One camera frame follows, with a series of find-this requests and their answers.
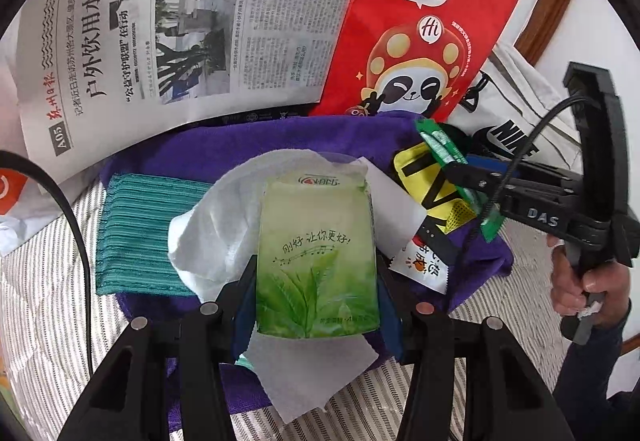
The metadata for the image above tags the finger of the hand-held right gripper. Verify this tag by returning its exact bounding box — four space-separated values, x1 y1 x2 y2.
445 168 571 212
445 155 583 189

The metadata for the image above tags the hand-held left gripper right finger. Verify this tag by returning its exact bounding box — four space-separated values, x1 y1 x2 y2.
375 266 573 441

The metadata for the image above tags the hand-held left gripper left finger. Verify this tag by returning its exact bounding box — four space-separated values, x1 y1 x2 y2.
65 253 261 441

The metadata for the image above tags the green packet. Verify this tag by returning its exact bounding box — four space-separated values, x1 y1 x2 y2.
414 117 503 242

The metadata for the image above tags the white fruit print sachet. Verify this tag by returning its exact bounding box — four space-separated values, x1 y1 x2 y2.
387 241 453 296

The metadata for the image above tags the yellow mesh pouch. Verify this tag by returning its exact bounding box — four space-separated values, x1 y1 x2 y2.
391 143 483 234

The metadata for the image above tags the white textured tissue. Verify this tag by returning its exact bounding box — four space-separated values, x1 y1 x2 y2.
167 151 381 424

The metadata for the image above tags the green tissue pack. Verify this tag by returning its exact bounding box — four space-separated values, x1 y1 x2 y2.
255 171 383 339

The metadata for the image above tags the white paper napkin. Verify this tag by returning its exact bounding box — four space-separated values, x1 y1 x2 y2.
367 166 426 254

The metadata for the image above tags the teal striped cloth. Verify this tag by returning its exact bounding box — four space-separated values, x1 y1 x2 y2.
95 172 216 297

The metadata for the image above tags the person's right forearm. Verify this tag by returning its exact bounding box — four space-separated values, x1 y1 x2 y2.
550 311 640 441

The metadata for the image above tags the person's right hand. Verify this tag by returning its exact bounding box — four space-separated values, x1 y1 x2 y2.
550 231 632 329

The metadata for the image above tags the white waist bag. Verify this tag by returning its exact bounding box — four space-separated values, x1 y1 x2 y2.
450 43 576 162

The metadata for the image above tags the purple towel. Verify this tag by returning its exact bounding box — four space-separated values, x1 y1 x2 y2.
100 113 516 432

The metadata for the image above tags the red paper bag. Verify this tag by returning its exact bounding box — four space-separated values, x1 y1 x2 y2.
307 0 521 122

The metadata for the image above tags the striped bed sheet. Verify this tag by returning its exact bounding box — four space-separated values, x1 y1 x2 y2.
0 171 566 441

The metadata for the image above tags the white plastic shopping bag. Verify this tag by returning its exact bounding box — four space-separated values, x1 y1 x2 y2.
0 166 61 257

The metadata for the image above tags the folded newspaper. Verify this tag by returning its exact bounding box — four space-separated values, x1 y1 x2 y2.
5 0 378 184

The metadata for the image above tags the black cable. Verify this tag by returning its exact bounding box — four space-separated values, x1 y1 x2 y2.
0 149 92 362
452 93 601 267

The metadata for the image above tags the brown wooden door frame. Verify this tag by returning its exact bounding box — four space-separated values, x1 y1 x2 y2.
515 0 583 66

